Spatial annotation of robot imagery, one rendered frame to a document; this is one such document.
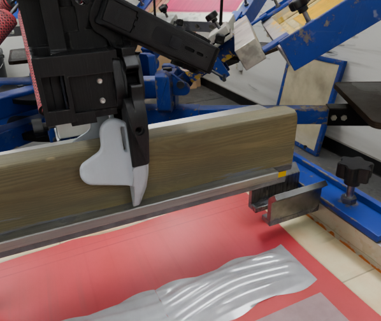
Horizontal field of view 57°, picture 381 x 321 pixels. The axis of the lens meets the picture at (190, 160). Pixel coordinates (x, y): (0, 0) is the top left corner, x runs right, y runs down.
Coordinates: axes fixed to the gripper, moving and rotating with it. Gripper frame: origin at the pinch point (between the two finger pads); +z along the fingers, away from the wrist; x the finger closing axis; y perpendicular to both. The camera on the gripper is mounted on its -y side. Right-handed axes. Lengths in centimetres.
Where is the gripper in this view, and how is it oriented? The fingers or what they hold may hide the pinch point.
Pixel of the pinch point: (135, 181)
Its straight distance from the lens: 36.6
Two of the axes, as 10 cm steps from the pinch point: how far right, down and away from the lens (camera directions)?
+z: 0.3, 8.9, 4.5
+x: 4.0, 4.0, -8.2
